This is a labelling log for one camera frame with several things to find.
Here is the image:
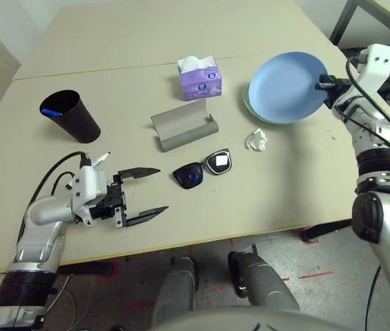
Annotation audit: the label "blue plastic plate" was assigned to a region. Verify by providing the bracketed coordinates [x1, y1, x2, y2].
[248, 51, 329, 124]

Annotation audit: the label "black table foot bar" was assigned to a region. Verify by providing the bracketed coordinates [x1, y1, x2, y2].
[56, 261, 113, 277]
[301, 219, 354, 241]

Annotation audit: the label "black tapered cup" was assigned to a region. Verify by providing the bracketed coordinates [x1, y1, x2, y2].
[39, 90, 101, 144]

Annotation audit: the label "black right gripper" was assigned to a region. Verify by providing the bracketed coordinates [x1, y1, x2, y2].
[314, 73, 353, 110]

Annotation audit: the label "grey left robot leg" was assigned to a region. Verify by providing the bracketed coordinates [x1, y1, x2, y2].
[151, 257, 201, 323]

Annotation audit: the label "grey robot leg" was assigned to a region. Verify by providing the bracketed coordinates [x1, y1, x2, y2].
[151, 257, 201, 323]
[228, 250, 301, 311]

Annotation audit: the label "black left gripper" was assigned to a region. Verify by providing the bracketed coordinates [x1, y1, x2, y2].
[90, 167, 170, 230]

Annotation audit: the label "grey right robot leg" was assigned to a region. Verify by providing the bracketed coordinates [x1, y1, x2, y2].
[228, 250, 301, 311]

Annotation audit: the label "black sunglasses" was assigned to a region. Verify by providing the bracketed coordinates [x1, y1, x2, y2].
[172, 148, 233, 190]

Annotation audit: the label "grey glasses case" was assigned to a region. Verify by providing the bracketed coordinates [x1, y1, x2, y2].
[150, 98, 220, 153]

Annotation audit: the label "grey robot torso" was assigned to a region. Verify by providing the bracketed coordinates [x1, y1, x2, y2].
[153, 306, 354, 331]

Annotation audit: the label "red floor tape corner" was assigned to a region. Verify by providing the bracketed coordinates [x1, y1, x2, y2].
[97, 261, 115, 283]
[300, 225, 320, 245]

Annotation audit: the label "white marker black cap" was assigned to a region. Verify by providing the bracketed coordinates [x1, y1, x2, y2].
[90, 150, 112, 168]

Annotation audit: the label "purple tissue box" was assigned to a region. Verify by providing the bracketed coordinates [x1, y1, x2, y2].
[176, 54, 224, 101]

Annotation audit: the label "green plastic plate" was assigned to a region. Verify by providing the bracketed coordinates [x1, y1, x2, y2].
[242, 84, 295, 126]

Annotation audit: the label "white floor cable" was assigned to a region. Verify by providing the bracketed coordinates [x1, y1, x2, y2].
[46, 275, 94, 328]

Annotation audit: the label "red floor tape strip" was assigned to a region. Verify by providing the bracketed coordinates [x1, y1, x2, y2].
[298, 271, 334, 280]

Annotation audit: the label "white tissue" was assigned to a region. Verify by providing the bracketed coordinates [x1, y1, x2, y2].
[244, 128, 268, 152]

